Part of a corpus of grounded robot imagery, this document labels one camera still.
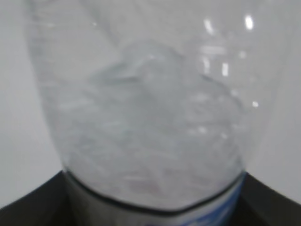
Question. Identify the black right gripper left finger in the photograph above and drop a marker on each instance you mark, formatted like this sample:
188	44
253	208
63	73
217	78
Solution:
48	205

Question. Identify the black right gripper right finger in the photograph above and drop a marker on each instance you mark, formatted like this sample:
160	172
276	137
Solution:
259	205

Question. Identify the clear water bottle red label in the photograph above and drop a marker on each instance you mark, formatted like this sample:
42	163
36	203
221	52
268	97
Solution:
155	106

